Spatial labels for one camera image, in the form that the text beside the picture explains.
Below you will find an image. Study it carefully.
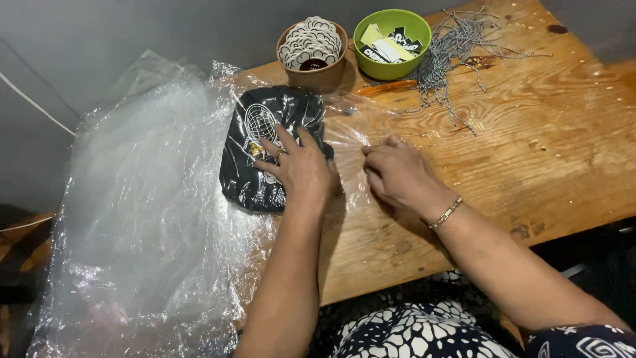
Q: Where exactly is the heap of white round tags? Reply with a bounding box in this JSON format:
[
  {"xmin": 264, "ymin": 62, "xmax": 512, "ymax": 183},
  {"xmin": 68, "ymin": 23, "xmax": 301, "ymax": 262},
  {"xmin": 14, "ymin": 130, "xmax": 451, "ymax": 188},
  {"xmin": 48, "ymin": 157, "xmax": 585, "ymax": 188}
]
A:
[{"xmin": 278, "ymin": 16, "xmax": 343, "ymax": 71}]

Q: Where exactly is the black garment globe print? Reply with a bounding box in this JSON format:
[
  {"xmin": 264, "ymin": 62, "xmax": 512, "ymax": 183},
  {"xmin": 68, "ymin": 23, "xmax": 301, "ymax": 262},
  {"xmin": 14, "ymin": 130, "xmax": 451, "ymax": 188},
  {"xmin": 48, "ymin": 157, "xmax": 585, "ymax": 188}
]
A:
[{"xmin": 220, "ymin": 86, "xmax": 335, "ymax": 214}]

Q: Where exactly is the gold bracelet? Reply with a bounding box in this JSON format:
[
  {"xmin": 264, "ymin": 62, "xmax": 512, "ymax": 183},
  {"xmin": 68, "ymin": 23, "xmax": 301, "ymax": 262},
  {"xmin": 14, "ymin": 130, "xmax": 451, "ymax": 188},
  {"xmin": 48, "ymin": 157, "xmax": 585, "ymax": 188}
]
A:
[{"xmin": 428, "ymin": 194, "xmax": 464, "ymax": 230}]

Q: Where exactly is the bundle of grey strings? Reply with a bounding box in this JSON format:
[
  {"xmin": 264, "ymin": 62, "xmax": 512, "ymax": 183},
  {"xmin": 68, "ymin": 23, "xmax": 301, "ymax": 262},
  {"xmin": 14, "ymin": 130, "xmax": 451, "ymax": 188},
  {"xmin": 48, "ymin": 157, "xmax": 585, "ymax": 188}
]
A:
[{"xmin": 403, "ymin": 6, "xmax": 553, "ymax": 138}]

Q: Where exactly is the person's left hand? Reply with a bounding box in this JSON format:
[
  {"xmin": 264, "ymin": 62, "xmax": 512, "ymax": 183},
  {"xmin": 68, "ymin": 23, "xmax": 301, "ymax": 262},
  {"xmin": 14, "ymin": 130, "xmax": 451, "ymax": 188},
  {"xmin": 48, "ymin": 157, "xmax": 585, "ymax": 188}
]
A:
[{"xmin": 254, "ymin": 123, "xmax": 342, "ymax": 201}]

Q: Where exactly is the heap of paper labels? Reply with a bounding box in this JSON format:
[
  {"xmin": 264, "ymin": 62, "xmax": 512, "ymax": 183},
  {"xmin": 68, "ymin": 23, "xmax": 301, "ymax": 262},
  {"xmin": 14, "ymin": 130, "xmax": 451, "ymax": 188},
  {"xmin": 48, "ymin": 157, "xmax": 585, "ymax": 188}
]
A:
[{"xmin": 359, "ymin": 23, "xmax": 424, "ymax": 65}]

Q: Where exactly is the brown patterned cloth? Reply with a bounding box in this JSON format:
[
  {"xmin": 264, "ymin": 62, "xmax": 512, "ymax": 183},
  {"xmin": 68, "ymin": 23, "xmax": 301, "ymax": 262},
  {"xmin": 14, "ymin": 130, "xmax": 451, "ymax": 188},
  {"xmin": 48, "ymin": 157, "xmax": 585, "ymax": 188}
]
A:
[{"xmin": 0, "ymin": 204, "xmax": 56, "ymax": 358}]

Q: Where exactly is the pile of clear plastic bags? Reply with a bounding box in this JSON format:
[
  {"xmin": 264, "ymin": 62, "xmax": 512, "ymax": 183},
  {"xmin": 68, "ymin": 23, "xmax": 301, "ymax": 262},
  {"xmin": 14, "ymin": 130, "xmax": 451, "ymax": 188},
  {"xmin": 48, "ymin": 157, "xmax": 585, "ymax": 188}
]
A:
[{"xmin": 26, "ymin": 49, "xmax": 280, "ymax": 358}]

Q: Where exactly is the clear plastic packing bag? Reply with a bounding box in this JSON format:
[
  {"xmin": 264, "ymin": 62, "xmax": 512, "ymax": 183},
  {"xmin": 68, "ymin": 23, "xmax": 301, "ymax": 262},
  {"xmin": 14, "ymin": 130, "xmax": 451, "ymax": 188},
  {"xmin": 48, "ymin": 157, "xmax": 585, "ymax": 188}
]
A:
[{"xmin": 218, "ymin": 75, "xmax": 379, "ymax": 215}]

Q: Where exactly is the orange pen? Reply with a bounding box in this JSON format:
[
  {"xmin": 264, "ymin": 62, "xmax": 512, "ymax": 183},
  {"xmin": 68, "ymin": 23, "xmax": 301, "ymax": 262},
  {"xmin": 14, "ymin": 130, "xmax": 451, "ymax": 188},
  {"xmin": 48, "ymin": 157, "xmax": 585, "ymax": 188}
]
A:
[{"xmin": 355, "ymin": 79, "xmax": 418, "ymax": 96}]

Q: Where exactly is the brown paper bowl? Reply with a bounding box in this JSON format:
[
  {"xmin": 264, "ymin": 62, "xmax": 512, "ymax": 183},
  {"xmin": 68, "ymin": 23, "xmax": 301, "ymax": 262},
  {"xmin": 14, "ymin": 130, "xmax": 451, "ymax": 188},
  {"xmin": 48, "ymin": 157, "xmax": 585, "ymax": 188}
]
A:
[{"xmin": 276, "ymin": 20, "xmax": 349, "ymax": 93}]

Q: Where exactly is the person's right hand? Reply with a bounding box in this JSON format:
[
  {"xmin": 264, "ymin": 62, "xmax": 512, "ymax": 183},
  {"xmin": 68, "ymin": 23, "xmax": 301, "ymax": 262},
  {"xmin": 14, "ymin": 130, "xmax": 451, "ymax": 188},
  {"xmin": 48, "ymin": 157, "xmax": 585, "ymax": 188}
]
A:
[{"xmin": 361, "ymin": 134, "xmax": 460, "ymax": 222}]

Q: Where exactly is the person's navy white patterned dress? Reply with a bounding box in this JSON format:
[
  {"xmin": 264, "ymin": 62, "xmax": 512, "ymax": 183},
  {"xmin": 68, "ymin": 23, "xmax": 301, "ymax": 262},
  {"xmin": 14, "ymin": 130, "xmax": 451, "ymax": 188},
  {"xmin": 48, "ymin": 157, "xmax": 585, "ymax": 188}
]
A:
[{"xmin": 307, "ymin": 270, "xmax": 636, "ymax": 358}]

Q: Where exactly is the green plastic bowl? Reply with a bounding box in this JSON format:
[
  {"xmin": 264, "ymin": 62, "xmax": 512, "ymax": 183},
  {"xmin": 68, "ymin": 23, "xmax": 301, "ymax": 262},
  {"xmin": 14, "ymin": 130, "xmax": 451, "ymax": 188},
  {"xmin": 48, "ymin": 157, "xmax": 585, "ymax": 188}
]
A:
[{"xmin": 353, "ymin": 9, "xmax": 433, "ymax": 82}]

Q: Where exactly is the white cable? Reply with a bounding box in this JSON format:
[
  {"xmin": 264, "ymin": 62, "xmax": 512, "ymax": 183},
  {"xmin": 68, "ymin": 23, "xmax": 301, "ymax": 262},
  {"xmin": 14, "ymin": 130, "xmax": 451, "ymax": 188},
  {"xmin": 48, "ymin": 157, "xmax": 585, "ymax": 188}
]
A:
[{"xmin": 0, "ymin": 71, "xmax": 78, "ymax": 138}]

